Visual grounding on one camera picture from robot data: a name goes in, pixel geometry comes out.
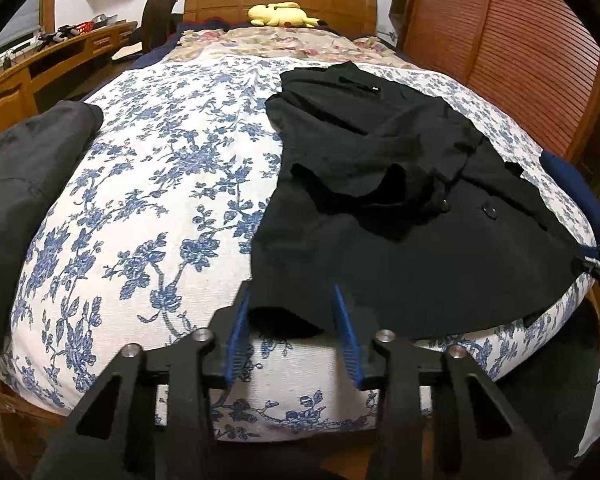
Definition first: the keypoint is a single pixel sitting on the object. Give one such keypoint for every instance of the dark grey folded garment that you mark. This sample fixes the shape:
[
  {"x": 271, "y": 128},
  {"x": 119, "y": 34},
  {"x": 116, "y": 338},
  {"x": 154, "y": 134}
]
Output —
[{"x": 25, "y": 185}]

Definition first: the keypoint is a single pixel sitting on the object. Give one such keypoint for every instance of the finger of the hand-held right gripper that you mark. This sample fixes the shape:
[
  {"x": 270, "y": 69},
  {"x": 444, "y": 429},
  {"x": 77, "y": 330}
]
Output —
[{"x": 597, "y": 266}]

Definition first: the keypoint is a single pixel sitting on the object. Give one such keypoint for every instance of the grey window blind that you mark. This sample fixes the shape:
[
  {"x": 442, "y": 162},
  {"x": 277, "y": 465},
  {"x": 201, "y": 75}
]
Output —
[{"x": 20, "y": 30}]

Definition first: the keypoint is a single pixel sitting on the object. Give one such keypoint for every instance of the wooden window frame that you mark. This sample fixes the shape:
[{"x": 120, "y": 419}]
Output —
[{"x": 48, "y": 5}]

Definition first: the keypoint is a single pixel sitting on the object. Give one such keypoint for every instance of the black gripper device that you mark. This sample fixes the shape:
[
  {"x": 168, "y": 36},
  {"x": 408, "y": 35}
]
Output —
[{"x": 57, "y": 35}]

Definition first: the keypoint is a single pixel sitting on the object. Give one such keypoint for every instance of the red basket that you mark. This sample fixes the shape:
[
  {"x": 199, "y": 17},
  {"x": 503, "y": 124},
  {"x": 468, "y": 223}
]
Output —
[{"x": 83, "y": 28}]

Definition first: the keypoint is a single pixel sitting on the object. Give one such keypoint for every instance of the wooden louvred wardrobe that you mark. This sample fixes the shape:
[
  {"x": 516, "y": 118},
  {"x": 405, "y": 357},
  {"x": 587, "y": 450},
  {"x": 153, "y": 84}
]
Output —
[{"x": 505, "y": 35}]

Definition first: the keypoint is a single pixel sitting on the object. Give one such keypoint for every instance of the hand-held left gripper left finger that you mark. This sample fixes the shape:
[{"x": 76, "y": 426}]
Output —
[{"x": 237, "y": 345}]

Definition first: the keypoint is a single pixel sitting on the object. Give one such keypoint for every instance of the blue floral bed sheet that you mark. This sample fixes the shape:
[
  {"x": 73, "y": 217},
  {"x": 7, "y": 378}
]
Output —
[{"x": 155, "y": 185}]

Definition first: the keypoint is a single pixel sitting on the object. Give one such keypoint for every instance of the wooden desk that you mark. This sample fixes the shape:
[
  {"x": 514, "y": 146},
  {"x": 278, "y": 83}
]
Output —
[{"x": 10, "y": 100}]

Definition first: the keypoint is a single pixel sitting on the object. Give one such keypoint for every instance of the black double-breasted coat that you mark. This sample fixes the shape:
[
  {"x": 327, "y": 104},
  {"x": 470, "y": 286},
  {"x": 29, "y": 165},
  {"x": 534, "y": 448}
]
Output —
[{"x": 380, "y": 240}]

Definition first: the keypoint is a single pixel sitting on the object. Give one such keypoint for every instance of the silver pot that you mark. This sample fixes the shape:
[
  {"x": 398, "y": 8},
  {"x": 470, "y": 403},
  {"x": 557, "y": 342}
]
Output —
[{"x": 105, "y": 19}]

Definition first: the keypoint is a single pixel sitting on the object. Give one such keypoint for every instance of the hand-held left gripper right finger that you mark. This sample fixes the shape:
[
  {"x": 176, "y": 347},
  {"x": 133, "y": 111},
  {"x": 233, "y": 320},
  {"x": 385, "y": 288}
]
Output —
[{"x": 347, "y": 345}]

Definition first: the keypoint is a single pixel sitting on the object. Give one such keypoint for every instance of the yellow plush toy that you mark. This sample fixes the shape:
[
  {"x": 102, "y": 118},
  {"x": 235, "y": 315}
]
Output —
[{"x": 280, "y": 14}]

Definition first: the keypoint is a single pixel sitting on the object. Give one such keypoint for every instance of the pink floral quilt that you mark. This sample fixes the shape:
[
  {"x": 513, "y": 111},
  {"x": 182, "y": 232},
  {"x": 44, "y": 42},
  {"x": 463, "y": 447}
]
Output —
[{"x": 290, "y": 42}]

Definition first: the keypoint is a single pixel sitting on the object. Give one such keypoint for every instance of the person's dark clothing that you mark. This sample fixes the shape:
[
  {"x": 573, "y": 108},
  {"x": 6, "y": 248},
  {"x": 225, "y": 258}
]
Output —
[{"x": 545, "y": 385}]

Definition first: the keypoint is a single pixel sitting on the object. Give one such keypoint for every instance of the dark chair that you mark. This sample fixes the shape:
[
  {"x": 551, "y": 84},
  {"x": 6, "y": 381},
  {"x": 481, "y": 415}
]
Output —
[{"x": 155, "y": 15}]

